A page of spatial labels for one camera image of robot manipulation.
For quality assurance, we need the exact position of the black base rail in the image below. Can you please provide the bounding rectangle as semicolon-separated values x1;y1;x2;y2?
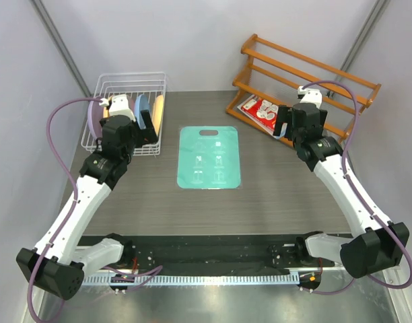
78;234;353;273

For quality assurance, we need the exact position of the white wire dish rack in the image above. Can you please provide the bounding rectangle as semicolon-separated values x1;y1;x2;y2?
81;72;166;152

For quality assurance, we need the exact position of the blue plate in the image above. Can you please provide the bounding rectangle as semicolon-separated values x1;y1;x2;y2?
134;94;150;129

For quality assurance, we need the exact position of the orange wooden shelf rack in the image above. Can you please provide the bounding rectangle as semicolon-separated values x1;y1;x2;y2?
226;34;381;142

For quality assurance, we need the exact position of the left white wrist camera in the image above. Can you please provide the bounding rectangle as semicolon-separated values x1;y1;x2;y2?
100;94;135;120

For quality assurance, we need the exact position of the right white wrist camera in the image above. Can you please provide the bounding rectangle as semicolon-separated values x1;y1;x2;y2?
297;86;322;108

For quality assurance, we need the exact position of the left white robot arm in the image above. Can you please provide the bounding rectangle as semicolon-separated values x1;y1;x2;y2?
16;110;156;300

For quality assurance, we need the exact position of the red white book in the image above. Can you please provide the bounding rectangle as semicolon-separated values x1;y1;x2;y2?
238;95;279;135

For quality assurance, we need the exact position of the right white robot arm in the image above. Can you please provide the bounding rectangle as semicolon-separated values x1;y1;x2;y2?
274;103;409;279

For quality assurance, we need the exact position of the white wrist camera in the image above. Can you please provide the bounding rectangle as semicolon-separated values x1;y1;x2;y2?
100;94;135;120
297;86;322;108

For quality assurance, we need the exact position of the yellow plate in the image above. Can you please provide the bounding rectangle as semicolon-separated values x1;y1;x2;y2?
152;95;164;133

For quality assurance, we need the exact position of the purple plate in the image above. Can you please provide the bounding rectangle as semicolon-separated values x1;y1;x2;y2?
88;96;104;139

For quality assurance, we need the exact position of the perforated cable duct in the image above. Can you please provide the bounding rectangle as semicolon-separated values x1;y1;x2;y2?
82;272;300;287

